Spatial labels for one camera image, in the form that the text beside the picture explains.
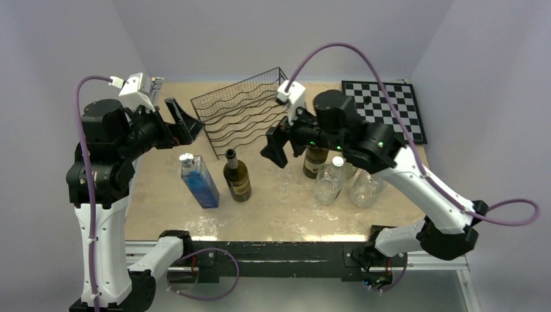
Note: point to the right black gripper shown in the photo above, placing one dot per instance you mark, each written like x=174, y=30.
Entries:
x=273, y=150

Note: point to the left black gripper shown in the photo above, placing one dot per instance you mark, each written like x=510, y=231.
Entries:
x=185, y=131

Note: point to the dark brown wine bottle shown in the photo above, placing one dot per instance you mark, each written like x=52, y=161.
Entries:
x=315, y=158

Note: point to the blue square glass bottle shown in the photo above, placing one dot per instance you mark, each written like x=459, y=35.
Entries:
x=197, y=178

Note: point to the green wine bottle gold label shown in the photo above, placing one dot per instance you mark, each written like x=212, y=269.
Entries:
x=237, y=177

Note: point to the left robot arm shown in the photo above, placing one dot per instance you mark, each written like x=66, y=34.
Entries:
x=99, y=188

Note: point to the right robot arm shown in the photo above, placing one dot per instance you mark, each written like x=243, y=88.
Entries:
x=447, y=229

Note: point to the clear bottle white cap left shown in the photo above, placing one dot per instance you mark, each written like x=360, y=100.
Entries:
x=329, y=181

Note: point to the clear bottle white cap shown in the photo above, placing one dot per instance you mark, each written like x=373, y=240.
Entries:
x=366, y=189
x=329, y=181

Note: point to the clear uncapped glass bottle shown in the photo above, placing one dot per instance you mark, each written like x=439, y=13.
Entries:
x=349, y=170

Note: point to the clear bottle white cap right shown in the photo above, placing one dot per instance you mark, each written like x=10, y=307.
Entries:
x=366, y=189

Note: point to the black white chessboard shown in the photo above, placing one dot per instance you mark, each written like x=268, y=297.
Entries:
x=403, y=98

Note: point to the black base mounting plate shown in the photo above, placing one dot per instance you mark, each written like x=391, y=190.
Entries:
x=347, y=261

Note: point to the black wire wine rack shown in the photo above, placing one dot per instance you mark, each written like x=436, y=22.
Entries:
x=239, y=114

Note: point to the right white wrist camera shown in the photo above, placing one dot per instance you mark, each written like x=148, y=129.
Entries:
x=293, y=96

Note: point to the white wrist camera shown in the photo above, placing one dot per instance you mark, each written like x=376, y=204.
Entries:
x=136, y=92
x=293, y=96

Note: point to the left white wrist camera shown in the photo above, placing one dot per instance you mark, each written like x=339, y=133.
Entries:
x=136, y=92

